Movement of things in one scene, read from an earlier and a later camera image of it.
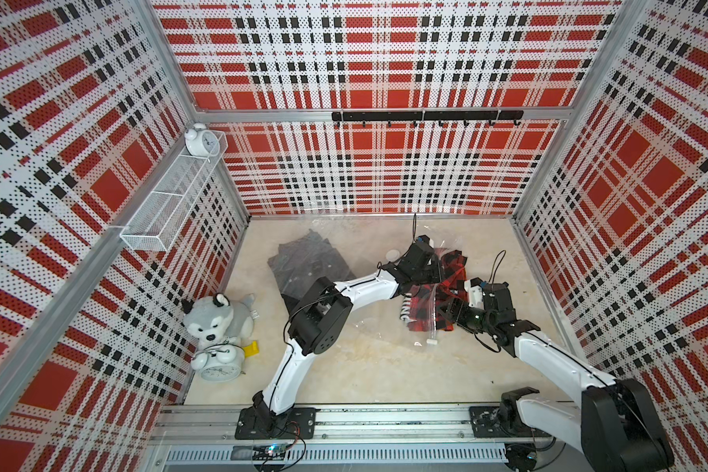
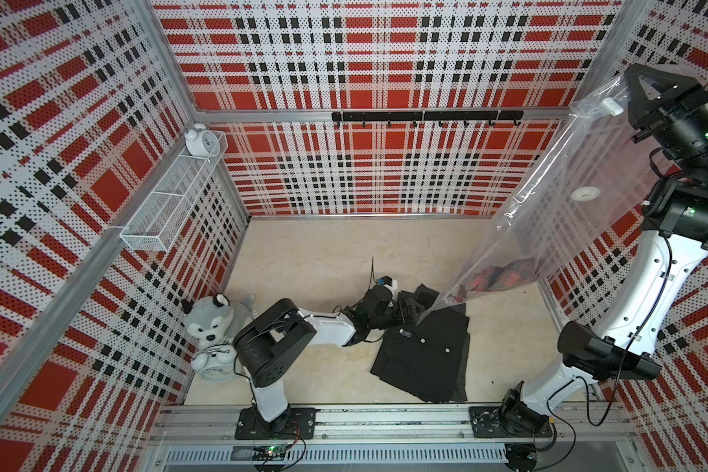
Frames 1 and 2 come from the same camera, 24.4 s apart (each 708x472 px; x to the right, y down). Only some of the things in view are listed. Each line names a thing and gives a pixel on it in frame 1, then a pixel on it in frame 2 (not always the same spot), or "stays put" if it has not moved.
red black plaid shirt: (425, 313) -> (508, 275)
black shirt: (303, 261) -> (429, 359)
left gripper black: (437, 272) -> (410, 310)
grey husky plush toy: (213, 319) stays put
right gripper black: (452, 314) -> (666, 87)
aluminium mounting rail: (333, 425) stays put
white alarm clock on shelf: (201, 142) stays put
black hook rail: (425, 116) stays put
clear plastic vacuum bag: (346, 249) -> (578, 184)
